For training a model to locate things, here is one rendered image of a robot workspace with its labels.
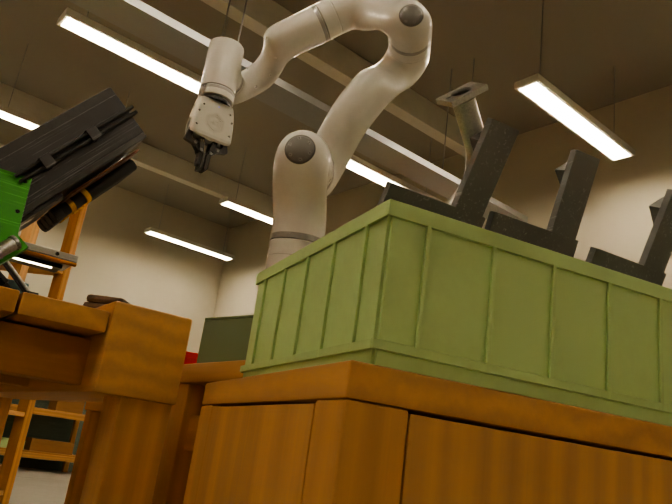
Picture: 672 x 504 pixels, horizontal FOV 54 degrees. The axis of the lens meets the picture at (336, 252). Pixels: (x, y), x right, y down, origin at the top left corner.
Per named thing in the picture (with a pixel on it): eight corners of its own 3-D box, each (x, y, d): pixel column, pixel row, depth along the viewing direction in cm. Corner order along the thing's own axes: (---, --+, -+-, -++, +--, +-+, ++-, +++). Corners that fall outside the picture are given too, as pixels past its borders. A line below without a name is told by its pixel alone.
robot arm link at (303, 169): (326, 253, 152) (338, 156, 157) (317, 232, 134) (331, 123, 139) (274, 248, 153) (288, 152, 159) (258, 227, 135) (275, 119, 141)
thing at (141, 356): (9, 399, 231) (21, 356, 235) (176, 405, 111) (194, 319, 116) (-35, 392, 223) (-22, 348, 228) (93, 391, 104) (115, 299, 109)
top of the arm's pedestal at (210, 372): (294, 406, 160) (296, 389, 161) (381, 409, 135) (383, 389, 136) (172, 382, 142) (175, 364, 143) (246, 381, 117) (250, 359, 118)
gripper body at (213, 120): (202, 85, 150) (192, 129, 147) (241, 103, 156) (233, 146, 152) (189, 97, 156) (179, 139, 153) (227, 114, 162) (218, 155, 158)
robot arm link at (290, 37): (320, 38, 172) (215, 89, 171) (310, -4, 156) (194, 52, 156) (335, 64, 168) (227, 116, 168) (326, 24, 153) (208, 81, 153)
